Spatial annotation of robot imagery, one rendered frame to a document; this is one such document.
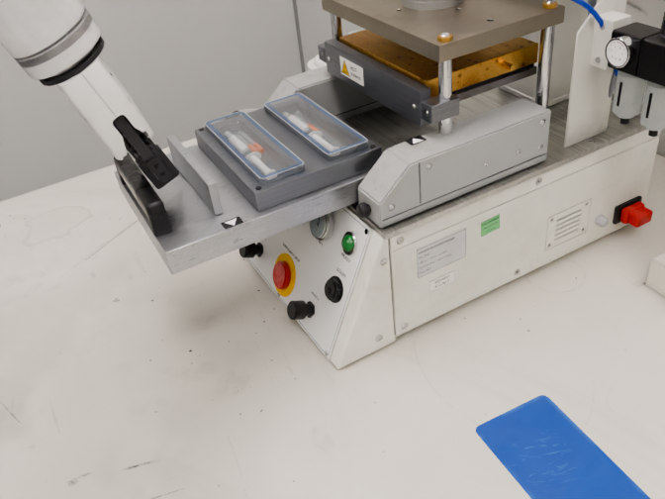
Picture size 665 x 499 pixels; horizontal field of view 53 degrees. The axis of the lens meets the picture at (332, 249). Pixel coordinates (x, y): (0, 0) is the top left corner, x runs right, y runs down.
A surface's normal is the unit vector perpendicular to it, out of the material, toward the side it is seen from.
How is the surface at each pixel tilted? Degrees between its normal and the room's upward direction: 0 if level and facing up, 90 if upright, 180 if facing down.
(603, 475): 0
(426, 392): 0
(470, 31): 0
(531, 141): 90
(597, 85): 90
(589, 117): 90
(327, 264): 65
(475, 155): 90
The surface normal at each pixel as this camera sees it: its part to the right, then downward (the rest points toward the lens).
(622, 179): 0.48, 0.48
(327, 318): -0.83, -0.01
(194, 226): -0.11, -0.80
